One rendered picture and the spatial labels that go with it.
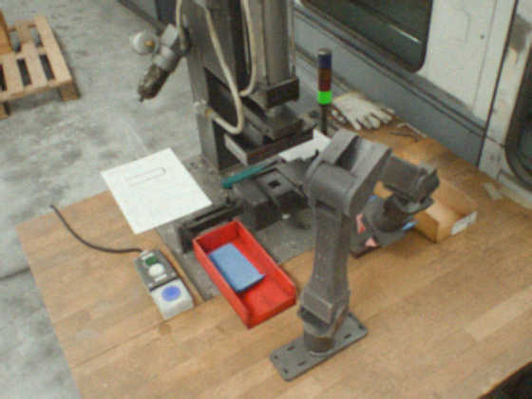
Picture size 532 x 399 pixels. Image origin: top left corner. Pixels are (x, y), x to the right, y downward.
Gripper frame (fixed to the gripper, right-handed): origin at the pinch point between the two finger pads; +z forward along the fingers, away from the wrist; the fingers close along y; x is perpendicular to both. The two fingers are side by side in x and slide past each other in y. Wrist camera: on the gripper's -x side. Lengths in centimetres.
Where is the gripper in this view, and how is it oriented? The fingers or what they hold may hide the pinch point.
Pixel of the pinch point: (365, 237)
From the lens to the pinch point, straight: 130.9
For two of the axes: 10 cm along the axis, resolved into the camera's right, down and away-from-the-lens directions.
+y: -4.8, -8.3, 2.8
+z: -2.7, 4.4, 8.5
